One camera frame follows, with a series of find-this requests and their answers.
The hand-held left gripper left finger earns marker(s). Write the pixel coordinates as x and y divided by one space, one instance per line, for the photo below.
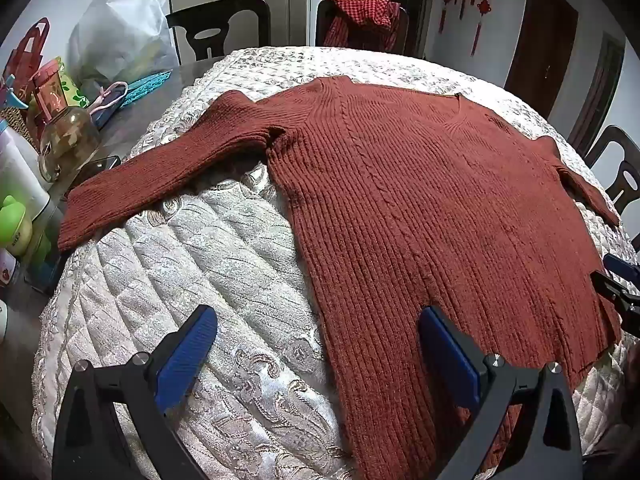
185 355

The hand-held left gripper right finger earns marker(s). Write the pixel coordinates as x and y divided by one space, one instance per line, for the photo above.
447 360

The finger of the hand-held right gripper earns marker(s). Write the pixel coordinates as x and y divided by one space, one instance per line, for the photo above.
620 267
622 300

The rust red knitted sweater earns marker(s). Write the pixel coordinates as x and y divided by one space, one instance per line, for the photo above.
400 200

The white quilted blanket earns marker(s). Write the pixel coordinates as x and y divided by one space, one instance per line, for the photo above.
200 250

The dark plastic chair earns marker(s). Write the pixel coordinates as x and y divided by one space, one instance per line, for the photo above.
612 140
250 15

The dark framed door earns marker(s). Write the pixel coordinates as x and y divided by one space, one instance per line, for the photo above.
597 95

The black phone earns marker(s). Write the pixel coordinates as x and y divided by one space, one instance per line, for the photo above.
100 166

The green toy bottle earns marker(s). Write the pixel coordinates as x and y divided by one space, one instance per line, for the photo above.
12 222

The brown wooden door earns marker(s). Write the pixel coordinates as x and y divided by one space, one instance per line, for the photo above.
540 50

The glass jar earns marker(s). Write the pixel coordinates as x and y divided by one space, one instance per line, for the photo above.
70 140

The white canister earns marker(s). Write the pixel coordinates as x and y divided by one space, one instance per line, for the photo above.
17 170

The pink and blue purse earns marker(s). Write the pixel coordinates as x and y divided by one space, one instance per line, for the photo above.
107 107

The teal lace item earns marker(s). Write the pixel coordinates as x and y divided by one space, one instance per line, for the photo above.
145 90

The green snack packet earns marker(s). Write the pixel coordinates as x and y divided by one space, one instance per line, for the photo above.
75 90

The white plastic bag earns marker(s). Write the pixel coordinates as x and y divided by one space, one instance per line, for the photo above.
120 35

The red gift bag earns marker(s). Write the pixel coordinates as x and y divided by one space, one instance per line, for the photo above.
20 55

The red checked cloth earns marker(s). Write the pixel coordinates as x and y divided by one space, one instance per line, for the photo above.
362 12

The dark chair with draped cloth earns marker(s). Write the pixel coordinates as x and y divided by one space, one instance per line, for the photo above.
322 20

